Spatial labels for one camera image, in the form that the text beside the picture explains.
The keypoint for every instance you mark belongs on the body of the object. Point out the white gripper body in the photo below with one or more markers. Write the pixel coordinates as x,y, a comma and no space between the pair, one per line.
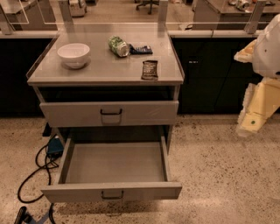
268,55

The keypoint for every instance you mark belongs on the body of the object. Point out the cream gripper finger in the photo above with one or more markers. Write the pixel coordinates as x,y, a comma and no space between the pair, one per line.
245,55
260,102

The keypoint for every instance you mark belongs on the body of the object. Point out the brown rxbar chocolate bar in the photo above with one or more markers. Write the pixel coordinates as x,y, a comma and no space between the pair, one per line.
150,70

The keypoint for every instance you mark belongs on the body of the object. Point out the closed grey upper drawer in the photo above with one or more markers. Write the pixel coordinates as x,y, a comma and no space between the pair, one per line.
109,113

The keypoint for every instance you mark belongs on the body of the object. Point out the grey drawer cabinet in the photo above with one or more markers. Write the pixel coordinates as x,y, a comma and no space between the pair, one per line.
109,78

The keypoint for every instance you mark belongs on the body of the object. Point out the open grey middle drawer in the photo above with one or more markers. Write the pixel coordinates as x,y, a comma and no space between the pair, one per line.
122,171

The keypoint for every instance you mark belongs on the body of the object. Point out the blue snack wrapper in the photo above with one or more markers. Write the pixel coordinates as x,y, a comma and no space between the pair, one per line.
140,50

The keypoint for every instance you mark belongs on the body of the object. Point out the black office chair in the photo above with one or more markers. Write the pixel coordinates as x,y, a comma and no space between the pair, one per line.
146,2

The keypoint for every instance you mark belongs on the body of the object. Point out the white ceramic bowl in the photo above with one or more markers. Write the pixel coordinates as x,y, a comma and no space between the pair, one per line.
74,55

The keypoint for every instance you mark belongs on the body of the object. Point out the white appliance in background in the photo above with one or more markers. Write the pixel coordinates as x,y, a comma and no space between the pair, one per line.
78,8

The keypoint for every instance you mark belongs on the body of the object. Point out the blue power box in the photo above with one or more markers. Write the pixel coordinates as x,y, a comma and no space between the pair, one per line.
54,147

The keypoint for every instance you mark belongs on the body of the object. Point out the black tool on floor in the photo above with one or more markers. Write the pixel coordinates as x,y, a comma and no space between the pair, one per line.
22,216

